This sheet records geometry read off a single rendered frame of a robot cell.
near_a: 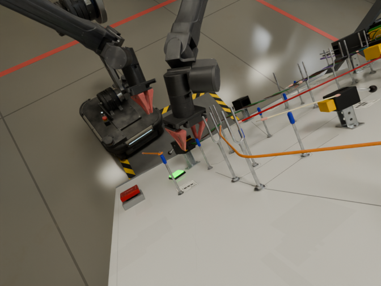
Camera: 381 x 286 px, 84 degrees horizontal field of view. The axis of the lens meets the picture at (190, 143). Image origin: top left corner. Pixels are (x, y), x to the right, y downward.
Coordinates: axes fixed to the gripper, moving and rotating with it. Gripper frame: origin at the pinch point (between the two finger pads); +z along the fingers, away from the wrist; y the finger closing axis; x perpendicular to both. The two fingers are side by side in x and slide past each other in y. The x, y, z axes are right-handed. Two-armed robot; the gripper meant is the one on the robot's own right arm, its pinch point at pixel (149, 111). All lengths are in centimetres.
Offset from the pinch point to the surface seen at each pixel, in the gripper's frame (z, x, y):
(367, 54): 4, -45, 46
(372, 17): -2, -34, 95
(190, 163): 16.6, -15.7, -1.0
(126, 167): 51, 110, 8
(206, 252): 12, -47, -21
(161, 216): 15.1, -30.3, -19.4
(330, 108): 7, -48, 13
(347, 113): 9, -50, 16
